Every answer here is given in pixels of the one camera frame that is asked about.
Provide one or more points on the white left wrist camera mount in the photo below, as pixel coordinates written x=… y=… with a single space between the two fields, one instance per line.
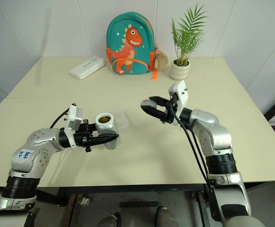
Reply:
x=72 y=123

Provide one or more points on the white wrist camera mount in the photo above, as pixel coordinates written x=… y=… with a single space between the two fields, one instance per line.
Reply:
x=72 y=123
x=181 y=97

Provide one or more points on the clear plastic jar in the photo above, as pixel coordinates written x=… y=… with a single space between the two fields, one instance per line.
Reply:
x=108 y=128

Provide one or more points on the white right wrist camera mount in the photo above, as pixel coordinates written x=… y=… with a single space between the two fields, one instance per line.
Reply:
x=181 y=97

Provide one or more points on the yellow-brown jar contents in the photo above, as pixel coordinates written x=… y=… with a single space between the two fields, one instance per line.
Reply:
x=104 y=119

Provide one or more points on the black table frame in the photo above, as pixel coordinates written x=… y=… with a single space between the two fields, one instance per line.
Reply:
x=128 y=189

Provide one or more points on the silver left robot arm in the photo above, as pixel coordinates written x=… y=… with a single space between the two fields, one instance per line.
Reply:
x=43 y=139

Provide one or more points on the dark rounded shape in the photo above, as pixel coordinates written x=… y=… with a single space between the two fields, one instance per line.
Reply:
x=108 y=221
x=165 y=217

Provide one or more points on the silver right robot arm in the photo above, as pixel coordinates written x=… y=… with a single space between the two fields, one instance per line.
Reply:
x=213 y=132

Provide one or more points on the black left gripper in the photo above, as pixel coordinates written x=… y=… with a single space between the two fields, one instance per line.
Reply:
x=84 y=137

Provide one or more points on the green palm plant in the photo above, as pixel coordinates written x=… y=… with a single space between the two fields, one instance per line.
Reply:
x=187 y=33

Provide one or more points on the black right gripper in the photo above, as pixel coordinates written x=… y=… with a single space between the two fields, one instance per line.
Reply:
x=169 y=111

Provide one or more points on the beige plush pendant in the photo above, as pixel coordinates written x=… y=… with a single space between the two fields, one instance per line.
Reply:
x=161 y=60

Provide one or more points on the grey and red jar lid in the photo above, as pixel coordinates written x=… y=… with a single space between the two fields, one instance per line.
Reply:
x=147 y=104

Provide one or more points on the teal dinosaur backpack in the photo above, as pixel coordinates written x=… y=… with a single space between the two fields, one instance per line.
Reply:
x=129 y=43

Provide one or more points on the white ribbed plant pot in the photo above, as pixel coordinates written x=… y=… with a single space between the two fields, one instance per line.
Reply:
x=179 y=71

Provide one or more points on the white rectangular case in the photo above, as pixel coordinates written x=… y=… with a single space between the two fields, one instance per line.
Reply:
x=87 y=67

